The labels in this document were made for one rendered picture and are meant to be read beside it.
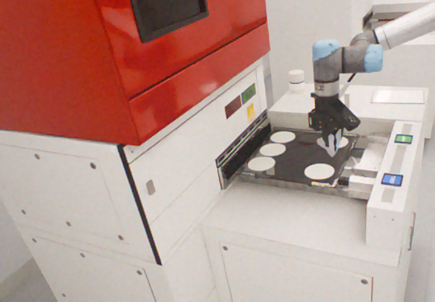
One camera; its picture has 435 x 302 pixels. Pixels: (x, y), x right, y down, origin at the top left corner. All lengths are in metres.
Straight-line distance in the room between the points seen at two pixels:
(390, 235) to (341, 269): 0.17
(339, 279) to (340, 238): 0.12
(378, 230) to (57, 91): 0.91
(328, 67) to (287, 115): 0.58
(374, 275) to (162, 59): 0.81
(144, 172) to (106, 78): 0.27
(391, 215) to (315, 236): 0.25
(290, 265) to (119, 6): 0.85
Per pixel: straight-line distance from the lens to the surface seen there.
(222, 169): 1.37
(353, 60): 1.13
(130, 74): 0.93
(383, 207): 1.09
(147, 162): 1.06
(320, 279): 1.25
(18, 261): 2.77
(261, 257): 1.28
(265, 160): 1.44
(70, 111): 1.08
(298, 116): 1.65
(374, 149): 1.52
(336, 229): 1.23
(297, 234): 1.21
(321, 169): 1.36
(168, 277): 1.25
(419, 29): 1.25
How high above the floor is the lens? 1.62
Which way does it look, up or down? 30 degrees down
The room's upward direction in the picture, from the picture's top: 8 degrees counter-clockwise
